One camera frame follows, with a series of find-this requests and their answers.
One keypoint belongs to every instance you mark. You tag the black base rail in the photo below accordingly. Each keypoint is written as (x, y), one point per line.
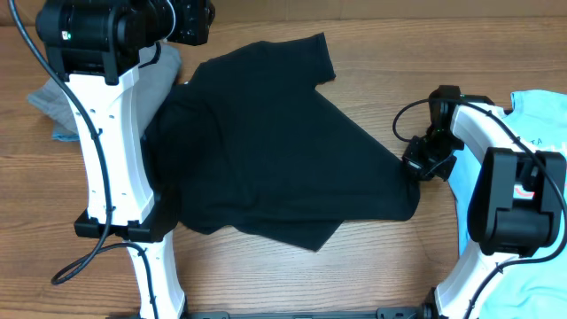
(305, 314)

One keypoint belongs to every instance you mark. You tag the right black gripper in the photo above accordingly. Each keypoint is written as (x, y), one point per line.
(413, 162)

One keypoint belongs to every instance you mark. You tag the folded grey shorts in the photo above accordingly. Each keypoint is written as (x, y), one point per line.
(155, 82)

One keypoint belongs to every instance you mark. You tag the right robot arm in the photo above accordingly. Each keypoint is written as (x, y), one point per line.
(517, 212)

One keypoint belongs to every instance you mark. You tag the black t-shirt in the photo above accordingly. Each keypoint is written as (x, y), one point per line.
(250, 143)

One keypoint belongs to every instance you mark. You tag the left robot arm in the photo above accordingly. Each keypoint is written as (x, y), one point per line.
(92, 48)

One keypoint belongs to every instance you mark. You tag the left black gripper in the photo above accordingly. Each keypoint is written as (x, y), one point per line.
(196, 27)

